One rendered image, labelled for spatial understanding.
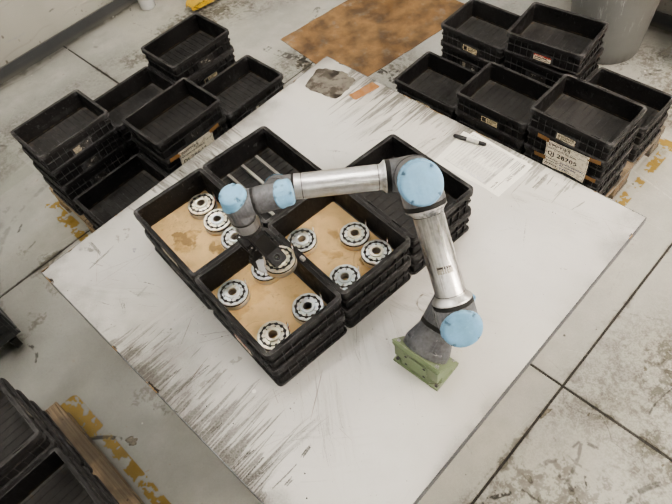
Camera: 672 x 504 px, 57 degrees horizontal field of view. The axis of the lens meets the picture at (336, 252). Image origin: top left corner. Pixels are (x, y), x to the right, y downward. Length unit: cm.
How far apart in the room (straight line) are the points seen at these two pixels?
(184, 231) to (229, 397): 63
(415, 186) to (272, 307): 69
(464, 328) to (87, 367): 198
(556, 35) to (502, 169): 119
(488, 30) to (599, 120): 97
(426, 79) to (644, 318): 167
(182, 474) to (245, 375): 82
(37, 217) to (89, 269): 141
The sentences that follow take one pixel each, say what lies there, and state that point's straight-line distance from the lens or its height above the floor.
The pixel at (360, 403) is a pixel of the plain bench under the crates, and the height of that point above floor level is 70.
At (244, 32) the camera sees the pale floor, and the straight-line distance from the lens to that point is 467.
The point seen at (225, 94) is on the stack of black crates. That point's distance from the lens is 355.
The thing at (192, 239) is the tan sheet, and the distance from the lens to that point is 229.
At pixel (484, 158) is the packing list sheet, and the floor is 70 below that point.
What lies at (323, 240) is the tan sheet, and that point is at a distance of 217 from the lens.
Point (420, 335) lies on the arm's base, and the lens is 191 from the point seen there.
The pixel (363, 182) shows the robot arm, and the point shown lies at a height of 124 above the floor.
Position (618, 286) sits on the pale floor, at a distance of 316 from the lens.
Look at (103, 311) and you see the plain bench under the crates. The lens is 241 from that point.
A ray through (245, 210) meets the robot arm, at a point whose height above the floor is 131.
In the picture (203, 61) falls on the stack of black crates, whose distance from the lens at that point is 359.
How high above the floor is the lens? 255
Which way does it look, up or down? 54 degrees down
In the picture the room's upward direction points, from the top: 11 degrees counter-clockwise
